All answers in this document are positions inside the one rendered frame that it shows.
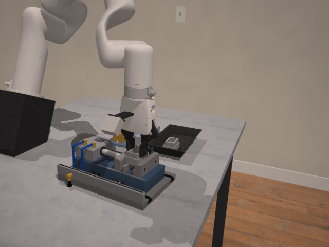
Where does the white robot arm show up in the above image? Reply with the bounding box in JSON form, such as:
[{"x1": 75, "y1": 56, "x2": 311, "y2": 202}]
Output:
[{"x1": 5, "y1": 0, "x2": 156, "y2": 137}]

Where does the yellow-brown block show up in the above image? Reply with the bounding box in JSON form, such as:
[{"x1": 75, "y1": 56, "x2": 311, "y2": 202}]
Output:
[{"x1": 113, "y1": 131, "x2": 125, "y2": 143}]

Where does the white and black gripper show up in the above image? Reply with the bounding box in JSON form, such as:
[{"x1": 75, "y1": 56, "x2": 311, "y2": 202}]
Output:
[{"x1": 120, "y1": 95, "x2": 159, "y2": 158}]

